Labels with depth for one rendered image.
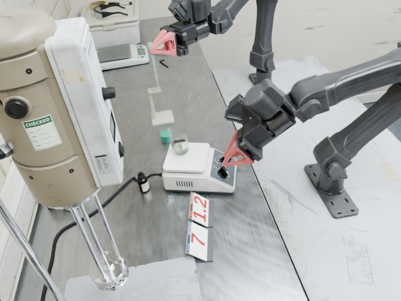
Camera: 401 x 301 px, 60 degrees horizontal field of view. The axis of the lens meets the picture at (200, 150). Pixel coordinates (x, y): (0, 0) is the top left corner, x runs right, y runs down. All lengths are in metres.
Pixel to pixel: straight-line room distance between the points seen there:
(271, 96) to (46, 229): 0.68
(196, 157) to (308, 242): 0.37
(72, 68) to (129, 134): 0.89
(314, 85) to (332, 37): 1.95
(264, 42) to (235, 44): 1.14
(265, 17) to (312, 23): 1.32
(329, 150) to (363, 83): 0.19
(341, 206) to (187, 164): 0.42
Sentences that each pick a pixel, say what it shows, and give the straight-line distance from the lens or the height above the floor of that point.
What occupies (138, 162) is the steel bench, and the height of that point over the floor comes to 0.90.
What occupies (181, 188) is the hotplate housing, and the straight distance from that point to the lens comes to 0.99.
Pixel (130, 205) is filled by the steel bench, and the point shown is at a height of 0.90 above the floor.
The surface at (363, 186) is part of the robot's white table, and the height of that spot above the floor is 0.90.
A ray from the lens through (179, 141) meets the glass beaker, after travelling 0.95.
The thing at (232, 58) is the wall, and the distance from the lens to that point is 2.51.
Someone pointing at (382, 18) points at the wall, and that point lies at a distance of 2.88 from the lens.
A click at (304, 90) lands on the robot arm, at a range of 0.79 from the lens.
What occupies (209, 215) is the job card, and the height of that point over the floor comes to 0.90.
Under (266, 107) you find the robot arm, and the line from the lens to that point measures 0.77.
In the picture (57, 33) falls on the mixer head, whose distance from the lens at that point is 0.40.
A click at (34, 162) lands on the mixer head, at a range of 0.45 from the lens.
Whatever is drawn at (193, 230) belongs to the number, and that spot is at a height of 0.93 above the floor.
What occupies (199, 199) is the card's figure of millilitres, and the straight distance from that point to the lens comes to 0.95.
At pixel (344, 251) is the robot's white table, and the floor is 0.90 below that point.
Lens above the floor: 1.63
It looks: 40 degrees down
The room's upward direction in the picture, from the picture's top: 6 degrees counter-clockwise
